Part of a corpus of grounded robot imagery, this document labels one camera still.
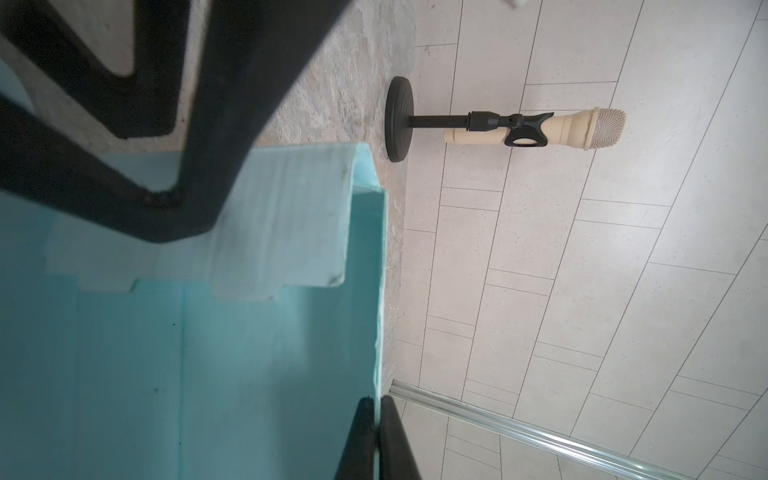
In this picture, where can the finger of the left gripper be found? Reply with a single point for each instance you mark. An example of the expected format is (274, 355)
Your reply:
(139, 105)
(253, 52)

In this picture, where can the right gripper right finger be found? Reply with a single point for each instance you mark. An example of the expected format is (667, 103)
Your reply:
(396, 459)

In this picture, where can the beige microphone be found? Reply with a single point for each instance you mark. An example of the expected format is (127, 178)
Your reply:
(587, 130)

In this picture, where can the light blue paper box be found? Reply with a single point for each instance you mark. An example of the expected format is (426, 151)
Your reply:
(238, 354)

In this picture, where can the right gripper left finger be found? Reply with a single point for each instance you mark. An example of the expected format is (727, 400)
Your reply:
(357, 459)

